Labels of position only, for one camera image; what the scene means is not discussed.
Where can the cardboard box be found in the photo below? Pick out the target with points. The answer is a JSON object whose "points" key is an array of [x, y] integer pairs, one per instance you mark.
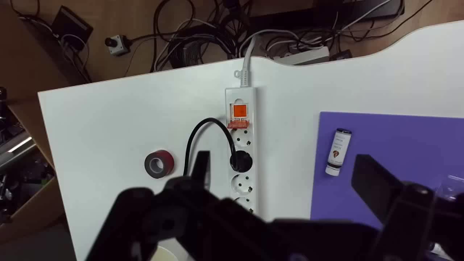
{"points": [[30, 193]]}

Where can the small white bottle black cap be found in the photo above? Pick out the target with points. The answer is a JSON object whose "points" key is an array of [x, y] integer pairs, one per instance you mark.
{"points": [[339, 151]]}

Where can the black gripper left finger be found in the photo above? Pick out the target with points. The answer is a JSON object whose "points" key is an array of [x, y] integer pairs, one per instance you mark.
{"points": [[201, 167]]}

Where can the white power strip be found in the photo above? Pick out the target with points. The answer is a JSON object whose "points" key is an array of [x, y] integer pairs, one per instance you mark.
{"points": [[243, 145]]}

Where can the clear plastic container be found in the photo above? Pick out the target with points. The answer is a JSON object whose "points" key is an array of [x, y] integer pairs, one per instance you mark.
{"points": [[450, 186]]}

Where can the grey power strip on floor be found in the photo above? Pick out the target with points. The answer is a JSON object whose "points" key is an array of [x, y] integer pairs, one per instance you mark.
{"points": [[305, 56]]}

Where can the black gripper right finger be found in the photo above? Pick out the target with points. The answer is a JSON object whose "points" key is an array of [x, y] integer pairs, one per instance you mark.
{"points": [[375, 182]]}

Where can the purple mat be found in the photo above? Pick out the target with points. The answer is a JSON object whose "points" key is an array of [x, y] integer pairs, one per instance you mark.
{"points": [[392, 145]]}

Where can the black box on floor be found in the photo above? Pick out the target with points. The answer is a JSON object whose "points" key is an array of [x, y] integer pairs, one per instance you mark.
{"points": [[73, 24]]}

